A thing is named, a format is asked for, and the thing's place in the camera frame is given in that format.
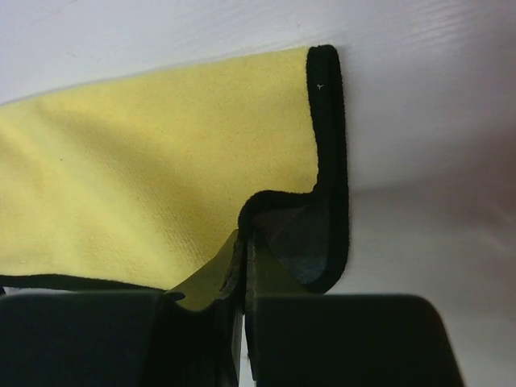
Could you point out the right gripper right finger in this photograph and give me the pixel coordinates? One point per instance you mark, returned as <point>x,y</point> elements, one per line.
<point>297,338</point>

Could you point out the yellow black-edged towel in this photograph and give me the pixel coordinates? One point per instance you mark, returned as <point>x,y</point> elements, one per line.
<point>170,180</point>

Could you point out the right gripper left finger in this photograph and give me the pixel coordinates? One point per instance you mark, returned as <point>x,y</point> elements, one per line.
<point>187,336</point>

